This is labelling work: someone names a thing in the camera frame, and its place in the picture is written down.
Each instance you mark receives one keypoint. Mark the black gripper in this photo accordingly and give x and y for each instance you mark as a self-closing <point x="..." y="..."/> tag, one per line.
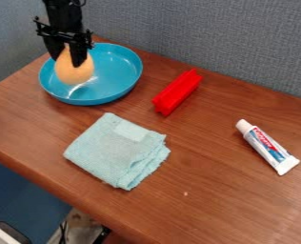
<point x="59" y="29"/>

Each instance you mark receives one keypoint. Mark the yellow foam ball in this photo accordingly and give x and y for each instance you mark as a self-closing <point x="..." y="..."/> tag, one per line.
<point x="67" y="73"/>

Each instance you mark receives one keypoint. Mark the light blue cloth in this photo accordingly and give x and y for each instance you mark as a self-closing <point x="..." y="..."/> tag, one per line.
<point x="118" y="151"/>

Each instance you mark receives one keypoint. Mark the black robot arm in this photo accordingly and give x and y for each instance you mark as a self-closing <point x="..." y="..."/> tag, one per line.
<point x="63" y="6"/>

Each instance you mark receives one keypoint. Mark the blue plate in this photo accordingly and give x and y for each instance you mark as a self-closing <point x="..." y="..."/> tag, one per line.
<point x="118" y="70"/>

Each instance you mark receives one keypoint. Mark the red plastic block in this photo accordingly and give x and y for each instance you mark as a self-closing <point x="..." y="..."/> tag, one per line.
<point x="173" y="95"/>

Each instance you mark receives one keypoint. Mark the grey object under table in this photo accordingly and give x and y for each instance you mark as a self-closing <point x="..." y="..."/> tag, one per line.
<point x="79" y="230"/>

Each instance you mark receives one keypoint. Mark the white toothpaste tube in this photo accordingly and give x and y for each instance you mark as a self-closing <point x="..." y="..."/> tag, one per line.
<point x="270" y="150"/>

